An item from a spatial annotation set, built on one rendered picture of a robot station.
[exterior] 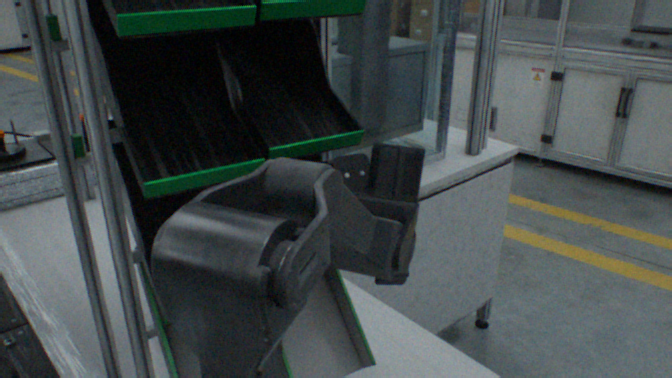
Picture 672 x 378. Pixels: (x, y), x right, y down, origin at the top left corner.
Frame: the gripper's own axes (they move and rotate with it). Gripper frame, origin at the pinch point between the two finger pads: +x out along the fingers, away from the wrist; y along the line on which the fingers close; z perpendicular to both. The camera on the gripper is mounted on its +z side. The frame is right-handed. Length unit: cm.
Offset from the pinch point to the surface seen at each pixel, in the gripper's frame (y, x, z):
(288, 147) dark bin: 6.5, -5.2, 10.1
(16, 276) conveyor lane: 44, 62, -17
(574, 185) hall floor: -286, 204, -68
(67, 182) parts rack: 30.5, 19.2, 6.5
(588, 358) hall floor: -150, 80, -104
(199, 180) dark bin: 17.7, -8.0, 8.2
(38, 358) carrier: 40, 31, -23
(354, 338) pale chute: -5.1, 5.0, -21.6
